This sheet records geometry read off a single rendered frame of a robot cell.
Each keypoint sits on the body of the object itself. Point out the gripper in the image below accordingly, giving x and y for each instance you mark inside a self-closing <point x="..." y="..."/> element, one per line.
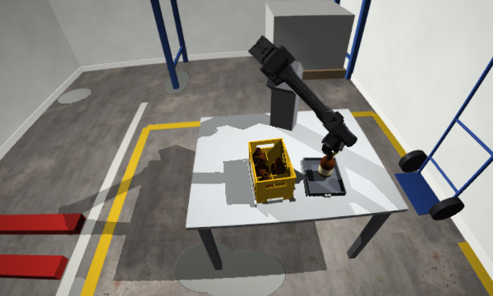
<point x="335" y="149"/>

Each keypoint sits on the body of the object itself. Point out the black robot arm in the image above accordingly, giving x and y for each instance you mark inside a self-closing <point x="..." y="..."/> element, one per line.
<point x="273" y="60"/>

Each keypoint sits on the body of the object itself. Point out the brown glass bottle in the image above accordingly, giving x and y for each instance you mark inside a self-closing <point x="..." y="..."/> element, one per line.
<point x="326" y="166"/>

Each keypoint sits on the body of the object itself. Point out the yellow crate with cross dividers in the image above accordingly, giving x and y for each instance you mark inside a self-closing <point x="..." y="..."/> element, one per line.
<point x="285" y="182"/>

